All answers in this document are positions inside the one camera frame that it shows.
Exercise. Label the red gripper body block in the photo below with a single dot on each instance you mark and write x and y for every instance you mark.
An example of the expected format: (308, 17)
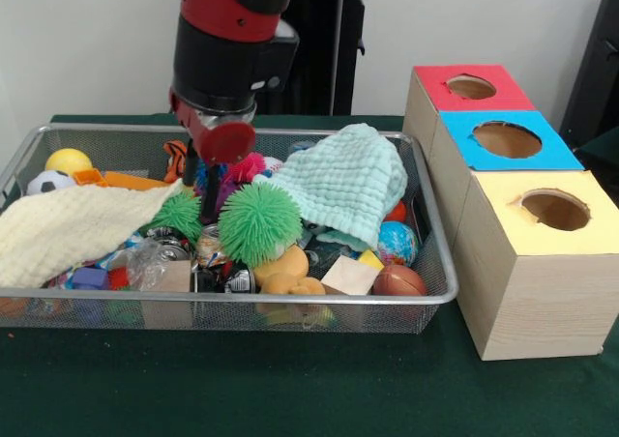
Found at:
(227, 142)

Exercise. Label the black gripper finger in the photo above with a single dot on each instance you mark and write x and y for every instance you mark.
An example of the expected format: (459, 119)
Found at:
(191, 164)
(210, 195)

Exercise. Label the large green spiky ball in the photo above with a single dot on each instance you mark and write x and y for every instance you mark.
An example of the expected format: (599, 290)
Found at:
(261, 224)

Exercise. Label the mint green waffle cloth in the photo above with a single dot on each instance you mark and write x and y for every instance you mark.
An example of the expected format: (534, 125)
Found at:
(348, 185)

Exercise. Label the cream waffle cloth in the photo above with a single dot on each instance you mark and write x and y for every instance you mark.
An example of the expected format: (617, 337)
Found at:
(63, 229)

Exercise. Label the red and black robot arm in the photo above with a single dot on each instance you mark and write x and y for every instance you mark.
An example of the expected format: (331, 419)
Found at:
(227, 60)

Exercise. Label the wooden box with three holes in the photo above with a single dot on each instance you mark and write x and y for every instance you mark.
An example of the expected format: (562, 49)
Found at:
(532, 301)

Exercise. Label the orange tiger plush toy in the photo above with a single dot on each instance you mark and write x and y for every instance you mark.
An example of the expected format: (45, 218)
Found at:
(175, 159)

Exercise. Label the small green spiky ball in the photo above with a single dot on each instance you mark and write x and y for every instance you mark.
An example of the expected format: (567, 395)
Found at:
(179, 212)

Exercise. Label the orange plastic toy block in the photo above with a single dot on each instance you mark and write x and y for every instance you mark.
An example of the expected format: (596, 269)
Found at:
(126, 180)

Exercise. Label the yellow ball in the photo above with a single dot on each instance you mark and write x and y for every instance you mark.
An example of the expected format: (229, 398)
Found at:
(67, 160)

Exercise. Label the black and white soccer ball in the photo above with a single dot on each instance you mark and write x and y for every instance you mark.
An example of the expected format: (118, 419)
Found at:
(48, 182)

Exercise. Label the globe print ball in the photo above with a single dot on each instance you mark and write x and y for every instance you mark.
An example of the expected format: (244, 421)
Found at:
(397, 243)

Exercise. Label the brown toy football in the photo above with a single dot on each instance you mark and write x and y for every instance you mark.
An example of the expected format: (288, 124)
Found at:
(399, 281)

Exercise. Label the dark green table cloth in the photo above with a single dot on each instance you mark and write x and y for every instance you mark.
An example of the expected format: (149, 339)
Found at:
(604, 148)
(290, 388)

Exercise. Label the black upright panel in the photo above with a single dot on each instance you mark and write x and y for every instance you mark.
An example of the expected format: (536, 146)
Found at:
(597, 69)

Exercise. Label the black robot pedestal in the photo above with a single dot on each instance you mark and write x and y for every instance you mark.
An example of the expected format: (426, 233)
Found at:
(338, 45)

